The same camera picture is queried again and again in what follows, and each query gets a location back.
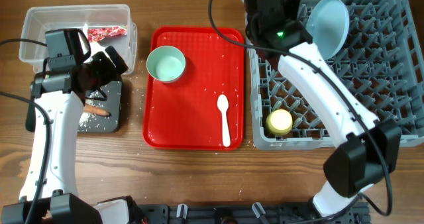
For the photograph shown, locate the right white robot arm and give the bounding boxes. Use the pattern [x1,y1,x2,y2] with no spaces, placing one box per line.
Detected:
[242,0,401,218]

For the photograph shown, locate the red patterned wrapper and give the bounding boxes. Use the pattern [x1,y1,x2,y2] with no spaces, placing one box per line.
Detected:
[87,26,127,42]

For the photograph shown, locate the brown carrot piece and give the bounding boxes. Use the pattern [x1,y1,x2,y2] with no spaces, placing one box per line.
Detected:
[83,104,110,117]

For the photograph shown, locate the yellow plastic cup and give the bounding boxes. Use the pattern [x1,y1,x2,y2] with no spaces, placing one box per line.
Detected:
[266,109,293,136]

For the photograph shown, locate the white rice pile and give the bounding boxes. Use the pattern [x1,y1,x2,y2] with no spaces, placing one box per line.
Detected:
[79,91,100,131]

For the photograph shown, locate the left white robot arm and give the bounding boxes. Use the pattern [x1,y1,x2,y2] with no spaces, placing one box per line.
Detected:
[1,28,128,223]

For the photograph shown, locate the grey dishwasher rack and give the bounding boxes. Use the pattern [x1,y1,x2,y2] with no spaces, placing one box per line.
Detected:
[248,0,423,150]

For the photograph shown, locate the crumpled white tissue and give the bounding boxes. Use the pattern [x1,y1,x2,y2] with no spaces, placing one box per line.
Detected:
[82,23,105,55]

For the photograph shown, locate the red plastic tray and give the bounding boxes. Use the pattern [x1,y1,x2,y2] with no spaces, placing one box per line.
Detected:
[142,27,244,151]

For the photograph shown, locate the clear plastic bin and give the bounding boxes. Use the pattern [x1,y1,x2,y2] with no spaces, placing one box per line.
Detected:
[21,4,138,75]

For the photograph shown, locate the light blue plate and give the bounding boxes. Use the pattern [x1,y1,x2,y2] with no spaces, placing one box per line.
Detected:
[306,0,350,60]

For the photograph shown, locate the black waste tray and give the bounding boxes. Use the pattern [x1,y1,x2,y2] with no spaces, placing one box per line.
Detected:
[26,81,122,146]

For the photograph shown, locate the white plastic spoon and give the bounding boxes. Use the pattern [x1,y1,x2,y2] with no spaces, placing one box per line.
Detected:
[217,94,231,147]

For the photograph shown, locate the green bowl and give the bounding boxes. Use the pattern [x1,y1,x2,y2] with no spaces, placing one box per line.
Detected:
[146,46,186,83]

